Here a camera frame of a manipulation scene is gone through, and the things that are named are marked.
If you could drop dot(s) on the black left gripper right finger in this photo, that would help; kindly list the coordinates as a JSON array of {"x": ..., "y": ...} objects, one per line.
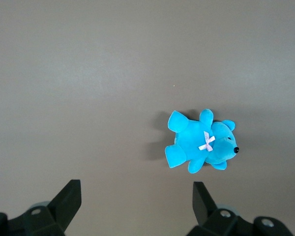
[{"x": 223, "y": 223}]

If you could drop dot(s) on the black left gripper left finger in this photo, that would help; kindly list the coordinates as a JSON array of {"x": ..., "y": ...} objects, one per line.
[{"x": 39, "y": 221}]

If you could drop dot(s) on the brown table cover mat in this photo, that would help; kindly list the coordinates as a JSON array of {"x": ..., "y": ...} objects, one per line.
[{"x": 88, "y": 73}]

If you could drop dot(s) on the blue teddy bear plush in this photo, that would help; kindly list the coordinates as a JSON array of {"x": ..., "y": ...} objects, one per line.
[{"x": 191, "y": 137}]

